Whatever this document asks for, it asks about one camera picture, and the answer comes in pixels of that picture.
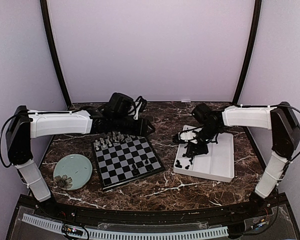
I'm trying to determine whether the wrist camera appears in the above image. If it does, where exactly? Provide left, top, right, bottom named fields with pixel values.
left=191, top=103, right=212, bottom=123
left=103, top=92, right=148, bottom=120

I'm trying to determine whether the left black frame post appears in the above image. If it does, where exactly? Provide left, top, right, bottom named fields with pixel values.
left=39, top=0, right=72, bottom=108

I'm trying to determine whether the black and white chessboard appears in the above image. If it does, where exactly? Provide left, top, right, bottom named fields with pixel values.
left=91, top=136, right=165, bottom=191

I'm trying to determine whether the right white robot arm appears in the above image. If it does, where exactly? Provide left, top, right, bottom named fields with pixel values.
left=177, top=101, right=300, bottom=199

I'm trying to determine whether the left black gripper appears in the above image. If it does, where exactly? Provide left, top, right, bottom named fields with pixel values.
left=112, top=115, right=156, bottom=137

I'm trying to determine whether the green floral ceramic plate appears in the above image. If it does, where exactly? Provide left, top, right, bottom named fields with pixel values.
left=53, top=154, right=93, bottom=191

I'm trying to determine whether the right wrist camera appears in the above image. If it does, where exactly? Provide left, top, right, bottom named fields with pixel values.
left=191, top=103, right=212, bottom=123

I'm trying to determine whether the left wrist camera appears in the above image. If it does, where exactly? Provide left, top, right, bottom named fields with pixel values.
left=103, top=92, right=148, bottom=120

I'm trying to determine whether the black chess pawn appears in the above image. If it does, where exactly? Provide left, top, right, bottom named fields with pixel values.
left=132, top=164, right=138, bottom=176

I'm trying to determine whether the black front rail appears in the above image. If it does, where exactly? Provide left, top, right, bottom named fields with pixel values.
left=17, top=194, right=288, bottom=226

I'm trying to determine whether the black chess pieces pile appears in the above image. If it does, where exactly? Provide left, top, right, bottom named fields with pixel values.
left=173, top=154, right=194, bottom=170

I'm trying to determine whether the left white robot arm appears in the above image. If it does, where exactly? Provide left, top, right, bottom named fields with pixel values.
left=0, top=105, right=156, bottom=218

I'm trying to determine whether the white slotted cable duct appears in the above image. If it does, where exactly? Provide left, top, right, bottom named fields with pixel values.
left=21, top=213, right=229, bottom=240

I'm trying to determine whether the white plastic tray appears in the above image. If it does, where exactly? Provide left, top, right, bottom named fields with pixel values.
left=173, top=133, right=235, bottom=183

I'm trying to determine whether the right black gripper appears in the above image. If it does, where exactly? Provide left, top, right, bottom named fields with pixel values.
left=187, top=124, right=222, bottom=158

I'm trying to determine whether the right black frame post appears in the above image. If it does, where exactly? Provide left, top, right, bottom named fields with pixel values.
left=232, top=0, right=262, bottom=104

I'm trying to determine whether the black frame post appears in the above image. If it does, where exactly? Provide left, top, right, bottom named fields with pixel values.
left=232, top=0, right=262, bottom=104
left=39, top=0, right=72, bottom=108

